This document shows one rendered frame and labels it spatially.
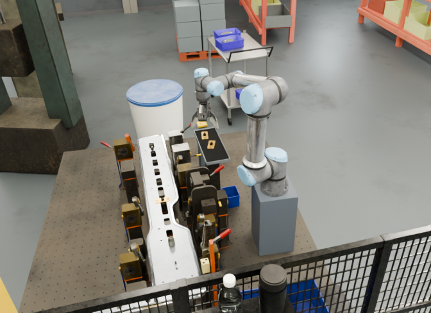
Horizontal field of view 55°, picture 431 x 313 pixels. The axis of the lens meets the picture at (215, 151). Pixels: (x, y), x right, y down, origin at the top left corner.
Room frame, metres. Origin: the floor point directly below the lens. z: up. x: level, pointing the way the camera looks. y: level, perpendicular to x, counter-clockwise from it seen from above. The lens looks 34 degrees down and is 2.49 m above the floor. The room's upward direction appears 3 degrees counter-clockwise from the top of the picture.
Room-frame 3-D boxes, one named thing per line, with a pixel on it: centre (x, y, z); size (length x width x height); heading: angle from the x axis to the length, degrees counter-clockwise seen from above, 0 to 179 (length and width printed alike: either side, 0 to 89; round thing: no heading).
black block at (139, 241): (1.46, 0.43, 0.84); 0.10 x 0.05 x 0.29; 102
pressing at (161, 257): (1.78, 0.32, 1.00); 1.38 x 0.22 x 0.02; 12
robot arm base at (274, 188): (1.70, -0.30, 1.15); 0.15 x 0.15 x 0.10
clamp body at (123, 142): (2.30, 0.62, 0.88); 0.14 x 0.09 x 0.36; 102
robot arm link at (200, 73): (2.01, 0.05, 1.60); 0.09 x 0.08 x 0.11; 32
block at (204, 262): (1.26, 0.07, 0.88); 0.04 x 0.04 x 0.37; 12
